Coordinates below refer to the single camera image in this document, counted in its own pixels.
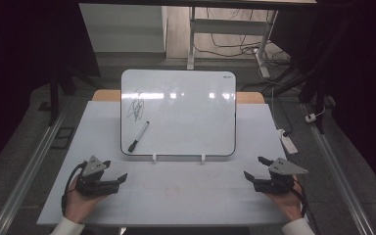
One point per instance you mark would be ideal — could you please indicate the black curtain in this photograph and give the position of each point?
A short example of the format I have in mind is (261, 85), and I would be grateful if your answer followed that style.
(19, 58)
(355, 65)

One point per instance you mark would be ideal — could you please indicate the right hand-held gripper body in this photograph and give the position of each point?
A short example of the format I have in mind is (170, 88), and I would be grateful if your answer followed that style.
(285, 168)

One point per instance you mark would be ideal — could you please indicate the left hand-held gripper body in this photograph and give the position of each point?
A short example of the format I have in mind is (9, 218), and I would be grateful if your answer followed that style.
(93, 166)

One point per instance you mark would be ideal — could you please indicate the black metal stand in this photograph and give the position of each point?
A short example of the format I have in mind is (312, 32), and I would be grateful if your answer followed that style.
(54, 98)

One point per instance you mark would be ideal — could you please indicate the small white plug adapter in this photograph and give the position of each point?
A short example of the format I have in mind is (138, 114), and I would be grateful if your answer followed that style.
(310, 117)

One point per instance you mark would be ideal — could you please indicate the white metal desk frame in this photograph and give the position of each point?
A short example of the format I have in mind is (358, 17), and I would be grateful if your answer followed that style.
(228, 26)

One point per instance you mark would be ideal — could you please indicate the aluminium rail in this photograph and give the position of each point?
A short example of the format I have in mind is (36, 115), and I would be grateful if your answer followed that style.
(26, 176)
(339, 176)

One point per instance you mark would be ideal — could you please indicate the person's left hand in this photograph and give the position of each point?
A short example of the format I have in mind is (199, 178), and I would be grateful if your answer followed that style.
(78, 205)

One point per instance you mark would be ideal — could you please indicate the white whiteboard with black rim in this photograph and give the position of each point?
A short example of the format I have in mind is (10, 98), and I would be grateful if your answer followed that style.
(189, 127)

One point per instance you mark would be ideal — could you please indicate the white whiteboard stand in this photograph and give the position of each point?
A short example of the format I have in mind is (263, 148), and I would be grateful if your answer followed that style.
(154, 159)

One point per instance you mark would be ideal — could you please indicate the white marker pen black cap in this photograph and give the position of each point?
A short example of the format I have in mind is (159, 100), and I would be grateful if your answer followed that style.
(139, 136)

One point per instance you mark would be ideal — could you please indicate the person's right hand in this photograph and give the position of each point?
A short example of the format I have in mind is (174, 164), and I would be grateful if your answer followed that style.
(289, 204)

